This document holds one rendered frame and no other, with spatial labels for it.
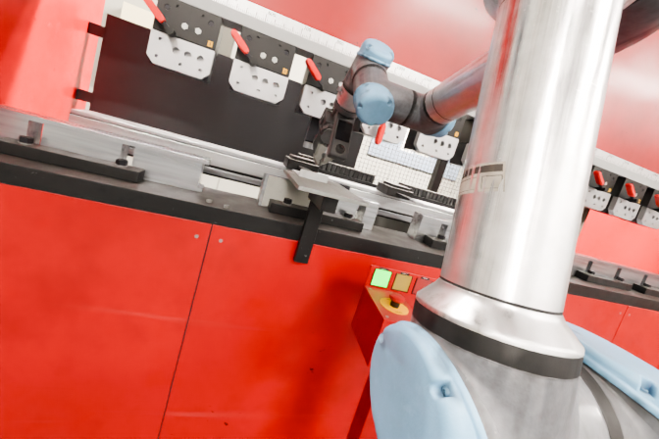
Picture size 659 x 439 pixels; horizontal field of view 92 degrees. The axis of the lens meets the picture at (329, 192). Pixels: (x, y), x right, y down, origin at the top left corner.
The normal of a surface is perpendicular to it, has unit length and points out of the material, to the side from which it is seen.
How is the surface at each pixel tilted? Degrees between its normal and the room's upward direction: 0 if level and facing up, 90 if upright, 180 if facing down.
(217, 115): 90
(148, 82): 90
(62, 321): 90
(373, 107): 130
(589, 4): 80
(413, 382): 98
